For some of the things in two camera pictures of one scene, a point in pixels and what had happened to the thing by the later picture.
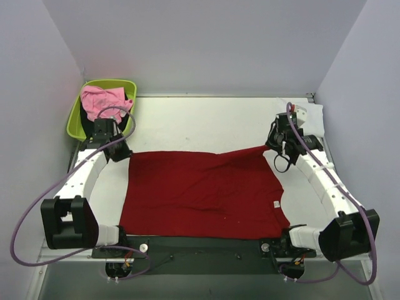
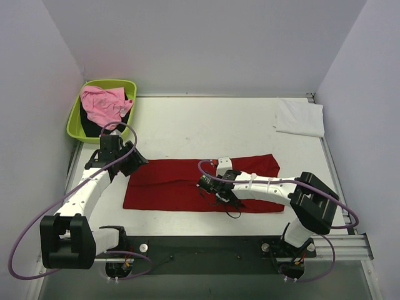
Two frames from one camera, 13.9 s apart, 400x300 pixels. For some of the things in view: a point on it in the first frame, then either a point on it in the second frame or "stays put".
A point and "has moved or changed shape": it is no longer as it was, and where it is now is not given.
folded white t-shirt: (314, 124) stays put
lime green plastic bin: (75, 129) stays put
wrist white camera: (300, 115) → (224, 164)
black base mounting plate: (202, 256) stays put
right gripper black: (273, 139) → (225, 198)
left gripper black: (122, 151) → (133, 159)
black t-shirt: (89, 125) stays put
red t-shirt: (232, 194) has moved or changed shape
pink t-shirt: (95, 99) stays put
